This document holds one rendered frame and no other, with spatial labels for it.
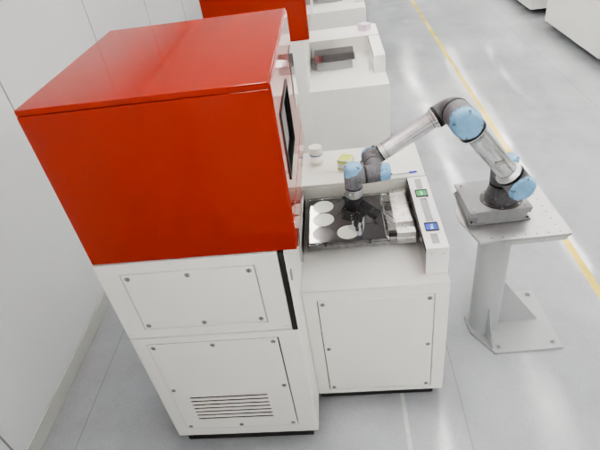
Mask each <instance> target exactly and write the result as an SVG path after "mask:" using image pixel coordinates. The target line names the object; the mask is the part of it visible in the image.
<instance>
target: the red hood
mask: <svg viewBox="0 0 600 450"><path fill-rule="evenodd" d="M14 113H15V115H16V117H17V120H18V122H19V123H20V125H21V128H22V130H23V132H24V134H25V135H26V137H27V139H28V141H29V143H30V145H31V147H32V149H33V151H34V153H35V155H36V157H37V159H38V160H39V162H40V164H41V166H42V168H43V170H44V172H45V174H46V176H47V178H48V180H49V182H50V184H51V186H52V187H53V189H54V192H55V193H56V195H57V197H58V199H59V201H60V203H61V205H62V208H63V209H64V211H65V212H66V214H67V216H68V218H69V220H70V222H71V225H72V227H73V228H74V230H75V232H76V234H77V236H78V238H79V240H80V242H81V244H82V245H83V247H84V249H85V251H86V253H87V256H88V258H89V260H90V261H91V263H92V264H93V265H96V264H107V263H129V262H141V261H152V260H163V259H175V258H187V257H198V256H209V255H221V254H242V253H254V252H266V251H278V250H290V249H297V247H298V235H299V219H300V203H301V186H302V169H303V153H304V133H303V127H302V121H301V113H300V107H299V101H298V92H297V85H296V73H295V66H294V59H293V53H292V46H291V42H290V36H289V29H288V17H287V11H286V10H285V8H281V9H274V10H268V11H260V12H248V13H241V14H233V15H226V16H220V17H212V18H205V19H199V20H192V21H179V22H172V23H164V24H158V25H151V26H144V27H136V28H130V29H117V30H110V31H109V32H108V33H107V34H106V35H104V36H103V37H102V38H101V39H99V40H98V41H97V42H96V43H95V44H93V45H92V46H91V47H90V48H89V49H88V50H87V51H86V52H85V53H83V54H82V55H81V56H80V57H78V58H77V59H76V60H75V61H74V62H72V63H71V64H70V65H69V66H67V67H66V68H65V69H64V70H63V71H61V72H60V73H59V74H58V75H56V76H55V77H54V78H53V79H51V80H50V81H49V82H48V83H47V84H45V85H44V86H43V87H42V88H41V89H39V91H38V92H37V93H35V94H34V95H33V96H32V97H30V98H29V99H28V100H27V101H26V102H24V103H23V104H22V105H21V106H19V107H18V108H17V109H16V110H15V111H14Z"/></svg>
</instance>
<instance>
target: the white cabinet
mask: <svg viewBox="0 0 600 450"><path fill-rule="evenodd" d="M450 285H451V283H446V284H432V285H419V286H406V287H381V288H368V289H355V290H342V291H329V292H316V293H303V294H301V295H302V300H303V305H304V315H305V319H306V325H307V330H308V335H309V340H310V345H311V350H312V359H313V365H314V369H315V375H316V380H317V385H318V390H319V394H321V396H353V395H372V394H391V393H411V392H429V391H432V388H441V387H442V384H443V373H444V361H445V350H446V329H447V318H448V306H449V296H450Z"/></svg>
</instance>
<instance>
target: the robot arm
mask: <svg viewBox="0 0 600 450"><path fill-rule="evenodd" d="M445 125H447V126H448V127H449V129H450V130H452V132H453V133H454V134H455V135H456V136H457V137H458V138H459V139H460V140H461V141H462V142H463V143H469V145H470V146H471V147H472V148H473V149H474V150H475V152H476V153H477V154H478V155H479V156H480V157H481V158H482V160H483V161H484V162H485V163H486V164H487V165H488V167H489V168H490V177H489V184H488V186H487V189H486V191H485V194H484V199H485V201H486V202H487V203H489V204H492V205H494V206H500V207H506V206H511V205H514V204H516V203H517V202H518V201H519V200H524V199H526V198H528V197H530V196H531V195H532V194H533V193H534V191H535V189H536V187H537V182H536V181H535V179H534V178H532V177H531V176H530V175H529V174H528V172H527V171H526V170H525V169H524V168H523V166H522V165H521V164H520V163H519V160H520V157H519V156H518V155H517V154H515V153H508V152H505V150H504V149H503V148H502V147H501V146H500V145H499V144H498V143H497V142H496V140H495V139H494V138H493V137H492V136H491V134H490V133H489V132H488V131H487V123H486V122H485V121H484V119H483V118H482V116H481V114H480V113H479V111H477V110H476V109H475V108H473V107H472V106H471V105H470V104H469V103H468V102H467V101H466V100H465V99H464V98H462V97H459V96H451V97H448V98H446V99H444V100H442V101H440V102H438V103H436V104H434V105H432V106H431V107H430V108H429V109H428V111H427V112H426V113H425V114H423V115H422V116H421V117H419V118H418V119H416V120H415V121H413V122H411V123H410V124H408V125H407V126H405V127H404V128H402V129H400V130H398V131H397V132H396V133H395V134H393V135H392V136H390V137H388V138H387V139H385V140H383V141H382V142H380V143H379V144H377V145H376V146H374V147H372V146H368V147H365V148H364V149H363V150H362V152H361V157H362V163H363V165H364V166H362V165H361V164H360V163H359V162H354V161H351V162H347V163H346V164H345V165H344V180H345V190H346V192H345V194H344V195H342V199H345V205H344V206H343V208H342V209H341V212H342V219H343V220H347V221H352V225H348V228H349V229H350V230H352V231H355V232H356V233H357V235H358V236H361V234H362V233H363V229H364V223H365V218H366V215H368V216H369V217H371V218H372V219H373V220H376V219H377V218H378V217H379V215H380V210H378V209H377V208H375V207H374V206H372V205H371V204H369V203H368V202H366V201H365V200H363V184H366V183H372V182H379V181H384V180H389V179H391V167H390V164H389V163H388V162H384V161H385V160H386V159H387V158H389V157H390V156H392V155H394V154H396V153H397V152H399V151H400V150H402V149H404V148H405V147H407V146H408V145H410V144H411V143H413V142H414V141H416V140H417V139H419V138H421V137H423V136H424V135H426V134H427V133H429V132H430V131H432V130H433V129H435V128H441V127H443V126H445ZM343 214H344V217H343Z"/></svg>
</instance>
